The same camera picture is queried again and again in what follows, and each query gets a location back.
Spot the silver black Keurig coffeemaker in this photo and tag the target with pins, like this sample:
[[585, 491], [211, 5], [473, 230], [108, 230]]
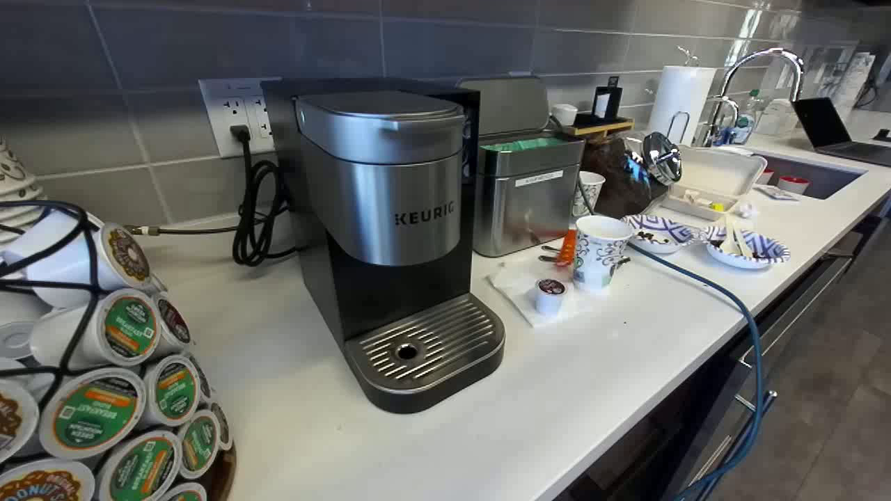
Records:
[[379, 184]]

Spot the stainless steel countertop box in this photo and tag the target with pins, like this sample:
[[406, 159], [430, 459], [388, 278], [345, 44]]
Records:
[[526, 177]]

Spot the single coffee pod on napkin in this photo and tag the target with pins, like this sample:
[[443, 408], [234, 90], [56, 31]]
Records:
[[548, 296]]

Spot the orange packet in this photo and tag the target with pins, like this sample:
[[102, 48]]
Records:
[[565, 251]]

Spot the patterned white paper cup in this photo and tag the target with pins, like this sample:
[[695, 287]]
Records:
[[600, 248]]

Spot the blue patterned bowl left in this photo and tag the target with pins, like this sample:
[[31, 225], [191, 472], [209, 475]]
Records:
[[658, 234]]

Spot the blue patterned bowl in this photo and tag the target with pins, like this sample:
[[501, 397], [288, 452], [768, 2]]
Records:
[[658, 234], [742, 248]]

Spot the white rectangular tray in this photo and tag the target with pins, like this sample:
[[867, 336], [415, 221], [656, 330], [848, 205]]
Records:
[[714, 180]]

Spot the white paper towel roll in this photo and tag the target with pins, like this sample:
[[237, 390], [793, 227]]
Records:
[[681, 102]]

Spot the blue patterned bowl right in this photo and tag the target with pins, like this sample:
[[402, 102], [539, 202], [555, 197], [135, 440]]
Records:
[[742, 248]]

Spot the black laptop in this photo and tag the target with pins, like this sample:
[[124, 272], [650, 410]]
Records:
[[830, 138]]

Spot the white wall power outlet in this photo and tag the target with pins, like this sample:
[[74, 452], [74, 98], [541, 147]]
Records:
[[237, 102]]

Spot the black wire pod carousel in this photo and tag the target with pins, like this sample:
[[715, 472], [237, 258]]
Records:
[[102, 397]]

